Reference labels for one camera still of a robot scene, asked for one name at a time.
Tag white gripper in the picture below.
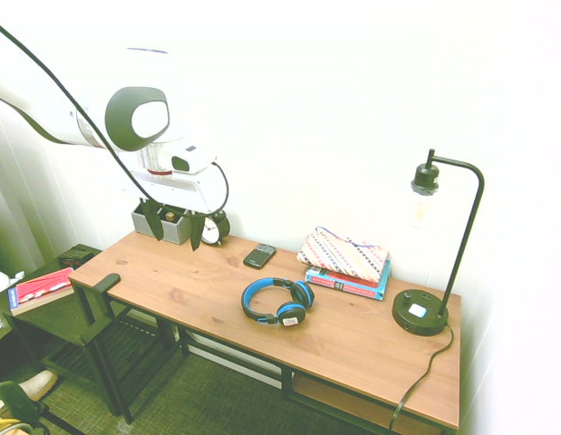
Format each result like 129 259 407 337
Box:
123 163 225 253

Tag blue and black headphones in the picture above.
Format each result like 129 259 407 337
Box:
240 276 316 331

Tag black headphone hanger hook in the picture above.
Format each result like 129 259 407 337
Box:
85 273 122 330

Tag gray fabric storage box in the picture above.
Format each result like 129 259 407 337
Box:
131 201 193 247

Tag black twin-bell alarm clock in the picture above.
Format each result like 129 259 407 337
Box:
200 208 232 248

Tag black smartphone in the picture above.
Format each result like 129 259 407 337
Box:
242 243 277 270

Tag small black box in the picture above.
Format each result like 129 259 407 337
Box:
57 251 95 269

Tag dark side table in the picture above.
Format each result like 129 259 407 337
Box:
0 243 184 425

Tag red cover book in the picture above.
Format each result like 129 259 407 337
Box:
7 266 76 317

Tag striped patterned fabric pouch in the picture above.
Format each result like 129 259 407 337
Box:
296 226 390 285

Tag blue and red book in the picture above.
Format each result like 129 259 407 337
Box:
305 259 393 302

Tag white shoe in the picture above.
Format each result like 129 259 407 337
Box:
15 369 60 402

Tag black stand leg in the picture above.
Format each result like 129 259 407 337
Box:
34 401 87 435

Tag dark trouser leg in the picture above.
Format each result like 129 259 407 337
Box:
0 381 50 435

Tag clear light bulb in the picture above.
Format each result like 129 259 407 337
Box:
409 183 433 228

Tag black desk lamp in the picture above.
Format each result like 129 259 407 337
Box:
392 148 486 337

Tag thin black camera cable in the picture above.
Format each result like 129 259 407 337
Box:
198 160 230 219

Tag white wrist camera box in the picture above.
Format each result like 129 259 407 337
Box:
170 143 218 175

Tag wooden desk with metal frame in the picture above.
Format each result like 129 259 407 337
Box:
69 230 462 435

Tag long black arm cable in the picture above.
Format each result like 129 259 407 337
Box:
0 15 152 203

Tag yellow cable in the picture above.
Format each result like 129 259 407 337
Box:
0 415 33 435

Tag black lamp power cord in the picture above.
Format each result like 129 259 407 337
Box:
388 324 456 430

